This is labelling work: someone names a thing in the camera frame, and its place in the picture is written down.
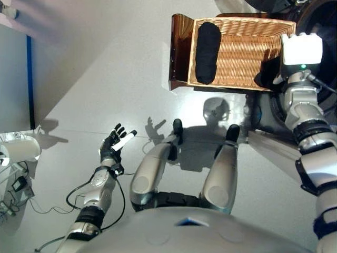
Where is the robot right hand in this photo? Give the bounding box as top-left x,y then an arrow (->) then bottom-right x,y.
273,32 -> 324,85

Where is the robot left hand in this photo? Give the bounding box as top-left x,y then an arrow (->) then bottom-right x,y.
99,122 -> 138,164

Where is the black garment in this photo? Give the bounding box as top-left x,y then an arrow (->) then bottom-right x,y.
254,56 -> 284,92
195,22 -> 221,85

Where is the grey front-load washing machine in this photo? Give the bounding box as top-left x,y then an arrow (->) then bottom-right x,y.
244,0 -> 337,148

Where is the wicker laundry basket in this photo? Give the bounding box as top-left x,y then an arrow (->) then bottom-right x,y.
186,17 -> 297,92

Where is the white rounded device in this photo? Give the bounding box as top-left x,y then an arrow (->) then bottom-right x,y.
0,131 -> 42,169

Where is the rolled black garment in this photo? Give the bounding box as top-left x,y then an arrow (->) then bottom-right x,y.
195,22 -> 221,85

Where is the black power adapter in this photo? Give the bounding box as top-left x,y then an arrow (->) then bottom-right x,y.
12,176 -> 27,192

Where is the grey robot torso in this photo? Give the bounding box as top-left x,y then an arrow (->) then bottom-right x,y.
78,192 -> 316,253

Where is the robot right leg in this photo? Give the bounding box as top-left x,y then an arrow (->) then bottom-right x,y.
199,124 -> 241,214

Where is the grey partition with blue edge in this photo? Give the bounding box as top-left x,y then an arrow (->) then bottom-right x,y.
0,23 -> 36,132

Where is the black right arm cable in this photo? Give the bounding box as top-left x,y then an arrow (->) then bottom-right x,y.
306,73 -> 337,93

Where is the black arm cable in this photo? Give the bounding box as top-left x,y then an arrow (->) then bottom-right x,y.
34,173 -> 126,252
306,73 -> 337,93

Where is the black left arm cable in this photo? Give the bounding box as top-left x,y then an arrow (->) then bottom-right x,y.
34,173 -> 126,252

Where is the thin floor cable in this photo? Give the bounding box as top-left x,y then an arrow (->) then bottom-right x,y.
0,160 -> 83,219

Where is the small white wall device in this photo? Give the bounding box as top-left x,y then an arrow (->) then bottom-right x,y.
0,0 -> 19,19

